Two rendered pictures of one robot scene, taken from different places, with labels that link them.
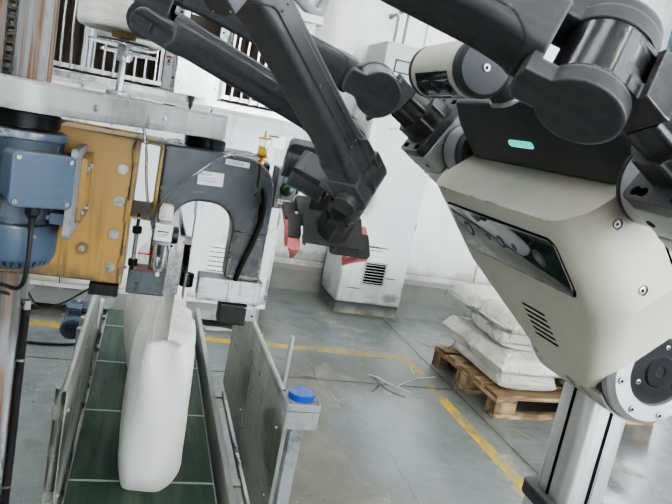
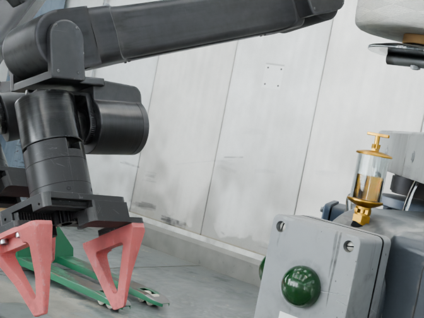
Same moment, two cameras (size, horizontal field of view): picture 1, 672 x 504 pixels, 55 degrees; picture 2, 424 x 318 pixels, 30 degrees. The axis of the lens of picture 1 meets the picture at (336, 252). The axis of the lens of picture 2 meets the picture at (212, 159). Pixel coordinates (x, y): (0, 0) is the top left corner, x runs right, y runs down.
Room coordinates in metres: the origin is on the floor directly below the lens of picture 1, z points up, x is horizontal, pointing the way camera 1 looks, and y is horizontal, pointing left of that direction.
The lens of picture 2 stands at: (1.90, -0.24, 1.39)
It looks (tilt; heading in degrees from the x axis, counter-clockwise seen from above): 3 degrees down; 148
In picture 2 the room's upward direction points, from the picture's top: 11 degrees clockwise
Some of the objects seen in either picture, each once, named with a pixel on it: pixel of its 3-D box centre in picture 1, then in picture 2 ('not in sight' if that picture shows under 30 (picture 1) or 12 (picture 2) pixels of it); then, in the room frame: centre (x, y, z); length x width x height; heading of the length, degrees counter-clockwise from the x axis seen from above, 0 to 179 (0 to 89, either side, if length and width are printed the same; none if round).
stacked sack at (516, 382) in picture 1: (501, 362); not in sight; (3.98, -1.18, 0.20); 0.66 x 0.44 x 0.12; 17
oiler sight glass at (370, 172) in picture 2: (263, 147); (369, 177); (1.43, 0.20, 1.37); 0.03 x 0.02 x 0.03; 17
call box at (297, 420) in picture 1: (298, 409); not in sight; (1.37, 0.01, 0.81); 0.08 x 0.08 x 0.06; 17
